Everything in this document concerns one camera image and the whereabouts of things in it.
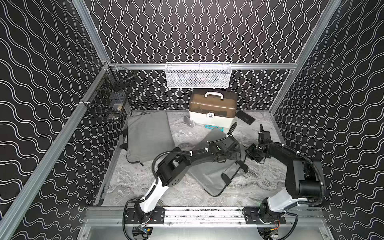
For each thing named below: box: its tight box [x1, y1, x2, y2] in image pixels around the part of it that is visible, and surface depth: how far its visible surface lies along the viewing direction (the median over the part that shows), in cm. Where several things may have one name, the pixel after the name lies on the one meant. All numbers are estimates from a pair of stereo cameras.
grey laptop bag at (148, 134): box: [119, 110, 176, 166], surface depth 108 cm
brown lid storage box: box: [188, 91, 238, 129], surface depth 103 cm
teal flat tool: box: [204, 124, 225, 132], surface depth 112 cm
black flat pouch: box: [235, 110, 256, 125], surface depth 117 cm
